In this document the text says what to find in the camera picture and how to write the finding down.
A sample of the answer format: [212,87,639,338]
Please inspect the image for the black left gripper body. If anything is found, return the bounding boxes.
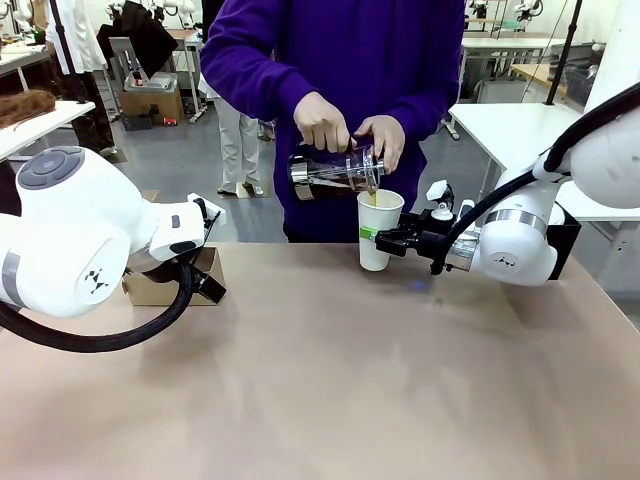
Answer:
[192,259,227,305]

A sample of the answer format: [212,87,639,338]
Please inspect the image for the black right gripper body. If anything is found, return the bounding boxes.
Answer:
[418,218,459,276]

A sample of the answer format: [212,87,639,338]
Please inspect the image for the tall white paper cup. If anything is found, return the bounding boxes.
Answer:
[356,189,405,273]

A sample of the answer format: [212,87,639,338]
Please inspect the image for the brown cardboard cup carrier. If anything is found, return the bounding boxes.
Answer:
[122,246,226,307]

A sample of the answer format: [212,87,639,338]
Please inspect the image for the glass French press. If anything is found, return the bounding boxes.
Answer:
[287,142,386,202]

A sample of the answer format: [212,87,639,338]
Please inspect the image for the person's left forearm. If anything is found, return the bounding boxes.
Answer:
[384,84,464,151]

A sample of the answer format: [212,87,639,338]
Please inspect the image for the person's right forearm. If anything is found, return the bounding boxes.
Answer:
[199,29,321,131]

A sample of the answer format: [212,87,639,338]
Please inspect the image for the person's left hand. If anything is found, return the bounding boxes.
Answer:
[351,115,407,175]

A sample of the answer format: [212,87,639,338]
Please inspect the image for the person's right hand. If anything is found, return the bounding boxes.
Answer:
[293,91,357,155]

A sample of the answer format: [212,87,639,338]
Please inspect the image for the black plastic box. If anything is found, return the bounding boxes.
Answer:
[547,204,583,281]

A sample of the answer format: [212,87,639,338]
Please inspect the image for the person in white trousers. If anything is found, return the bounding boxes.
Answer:
[213,94,265,197]

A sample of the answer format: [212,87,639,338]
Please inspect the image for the person's purple sweater torso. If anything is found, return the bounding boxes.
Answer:
[199,0,466,245]

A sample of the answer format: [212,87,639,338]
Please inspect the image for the cardboard box on floor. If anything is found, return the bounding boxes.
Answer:
[121,87,185,126]

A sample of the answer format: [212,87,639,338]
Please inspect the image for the long white workbench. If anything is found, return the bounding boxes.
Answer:
[462,32,569,104]

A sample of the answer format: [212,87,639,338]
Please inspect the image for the grey plastic bin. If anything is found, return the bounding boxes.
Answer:
[123,71,179,94]

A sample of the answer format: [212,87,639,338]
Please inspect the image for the black stand pole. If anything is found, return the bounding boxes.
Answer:
[544,0,584,106]

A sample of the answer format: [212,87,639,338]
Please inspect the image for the white table with brown pile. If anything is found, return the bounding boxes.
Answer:
[0,101,97,162]

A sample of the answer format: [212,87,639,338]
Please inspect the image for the brown fibrous pile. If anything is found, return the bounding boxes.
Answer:
[0,88,57,127]

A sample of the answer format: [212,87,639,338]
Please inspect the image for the black jacket on chair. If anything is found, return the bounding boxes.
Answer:
[96,0,180,81]

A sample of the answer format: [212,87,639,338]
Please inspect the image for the person in white coat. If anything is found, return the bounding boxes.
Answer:
[44,0,119,154]

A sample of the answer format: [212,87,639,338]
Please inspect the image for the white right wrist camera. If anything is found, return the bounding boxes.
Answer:
[424,180,457,221]

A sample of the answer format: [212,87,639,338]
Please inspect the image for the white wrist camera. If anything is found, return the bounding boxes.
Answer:
[424,180,457,221]
[187,192,227,241]

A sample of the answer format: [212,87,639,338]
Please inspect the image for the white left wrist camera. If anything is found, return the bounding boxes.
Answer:
[187,192,227,241]

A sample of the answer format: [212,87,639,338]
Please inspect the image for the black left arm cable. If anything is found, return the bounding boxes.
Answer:
[0,259,196,354]

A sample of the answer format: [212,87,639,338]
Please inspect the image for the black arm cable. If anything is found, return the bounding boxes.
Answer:
[444,82,640,251]
[0,259,196,354]

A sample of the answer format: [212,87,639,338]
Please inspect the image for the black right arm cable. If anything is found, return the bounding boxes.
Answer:
[444,82,640,251]

